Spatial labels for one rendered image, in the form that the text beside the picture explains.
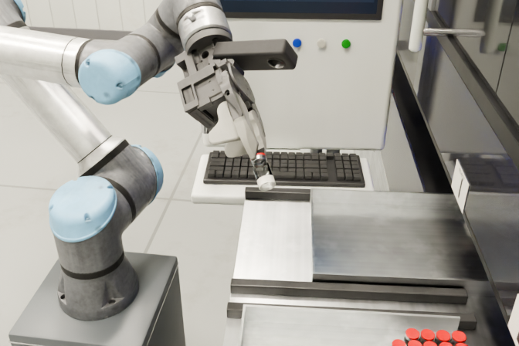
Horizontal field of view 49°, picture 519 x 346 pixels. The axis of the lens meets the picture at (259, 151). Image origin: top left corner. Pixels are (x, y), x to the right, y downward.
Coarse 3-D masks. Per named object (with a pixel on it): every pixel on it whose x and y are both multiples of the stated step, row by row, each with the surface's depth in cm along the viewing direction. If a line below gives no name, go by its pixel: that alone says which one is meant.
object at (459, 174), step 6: (456, 162) 103; (456, 168) 103; (456, 174) 103; (462, 174) 100; (456, 180) 103; (456, 186) 103; (462, 186) 100; (468, 186) 96; (456, 192) 103; (462, 192) 99; (456, 198) 103; (462, 198) 99; (462, 204) 99; (462, 210) 99
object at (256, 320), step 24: (264, 312) 91; (288, 312) 90; (312, 312) 90; (336, 312) 90; (360, 312) 89; (384, 312) 89; (240, 336) 85; (264, 336) 89; (288, 336) 89; (312, 336) 89; (336, 336) 89; (360, 336) 89; (384, 336) 89
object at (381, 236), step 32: (320, 192) 119; (352, 192) 119; (384, 192) 118; (416, 192) 118; (320, 224) 114; (352, 224) 114; (384, 224) 114; (416, 224) 114; (448, 224) 114; (320, 256) 106; (352, 256) 106; (384, 256) 106; (416, 256) 106; (448, 256) 106; (480, 288) 96
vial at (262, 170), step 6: (258, 156) 72; (264, 156) 72; (252, 162) 72; (258, 162) 71; (264, 162) 72; (258, 168) 71; (264, 168) 71; (270, 168) 72; (258, 174) 71; (264, 174) 71; (270, 174) 71; (258, 180) 71; (264, 180) 70; (270, 180) 70; (264, 186) 70; (270, 186) 71
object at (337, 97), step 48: (240, 0) 135; (288, 0) 134; (336, 0) 134; (384, 0) 134; (336, 48) 140; (384, 48) 139; (288, 96) 147; (336, 96) 147; (384, 96) 146; (288, 144) 154; (336, 144) 154; (384, 144) 154
